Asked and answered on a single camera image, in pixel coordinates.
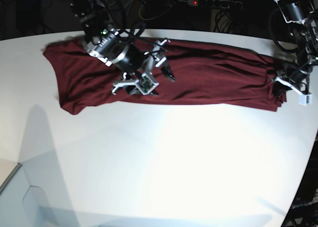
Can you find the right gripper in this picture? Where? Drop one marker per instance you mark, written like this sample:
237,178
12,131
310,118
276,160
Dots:
135,64

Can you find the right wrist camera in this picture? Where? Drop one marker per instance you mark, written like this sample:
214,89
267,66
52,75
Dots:
146,85

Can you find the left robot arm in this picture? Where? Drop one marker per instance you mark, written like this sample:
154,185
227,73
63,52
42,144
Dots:
303,28

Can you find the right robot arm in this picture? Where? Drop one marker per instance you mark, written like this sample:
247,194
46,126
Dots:
111,43

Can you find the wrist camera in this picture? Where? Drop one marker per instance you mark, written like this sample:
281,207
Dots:
305,99
146,85

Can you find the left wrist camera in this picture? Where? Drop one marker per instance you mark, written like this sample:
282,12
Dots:
305,99

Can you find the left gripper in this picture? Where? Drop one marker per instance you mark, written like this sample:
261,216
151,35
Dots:
292,77

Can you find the dark red t-shirt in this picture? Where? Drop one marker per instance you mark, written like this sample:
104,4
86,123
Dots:
205,73

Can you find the black power strip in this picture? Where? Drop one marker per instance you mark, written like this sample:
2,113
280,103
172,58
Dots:
218,4

